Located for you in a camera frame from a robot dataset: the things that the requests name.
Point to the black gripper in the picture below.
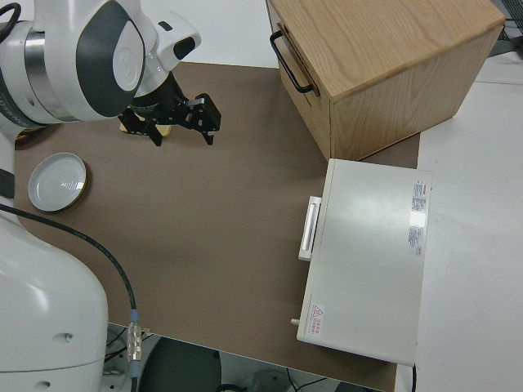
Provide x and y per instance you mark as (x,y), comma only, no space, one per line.
(163,102)

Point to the gray plate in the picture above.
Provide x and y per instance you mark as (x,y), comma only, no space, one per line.
(57,183)

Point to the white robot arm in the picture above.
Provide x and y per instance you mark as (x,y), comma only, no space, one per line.
(102,61)

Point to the wooden mug rack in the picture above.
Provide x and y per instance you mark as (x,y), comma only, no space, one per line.
(166,131)

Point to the brown table mat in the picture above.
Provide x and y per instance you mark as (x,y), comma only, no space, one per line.
(204,224)

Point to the brown wicker basket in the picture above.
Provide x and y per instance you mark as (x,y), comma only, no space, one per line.
(26,134)

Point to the light wooden box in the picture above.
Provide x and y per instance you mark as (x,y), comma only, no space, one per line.
(388,61)

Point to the white toaster oven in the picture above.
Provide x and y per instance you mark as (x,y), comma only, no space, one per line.
(367,253)

